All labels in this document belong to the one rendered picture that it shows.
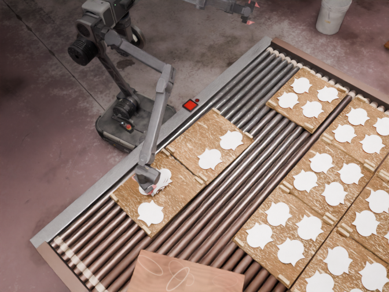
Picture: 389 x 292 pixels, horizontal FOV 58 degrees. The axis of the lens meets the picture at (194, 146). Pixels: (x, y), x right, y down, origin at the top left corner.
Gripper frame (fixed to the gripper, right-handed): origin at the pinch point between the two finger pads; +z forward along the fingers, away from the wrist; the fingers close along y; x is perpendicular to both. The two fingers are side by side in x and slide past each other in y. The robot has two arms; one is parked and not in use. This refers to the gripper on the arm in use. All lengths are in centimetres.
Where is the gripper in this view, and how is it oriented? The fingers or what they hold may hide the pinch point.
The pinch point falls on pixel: (146, 186)
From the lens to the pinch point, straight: 194.3
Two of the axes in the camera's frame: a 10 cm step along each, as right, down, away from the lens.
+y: -6.7, -6.1, 4.3
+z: 0.3, 5.5, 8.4
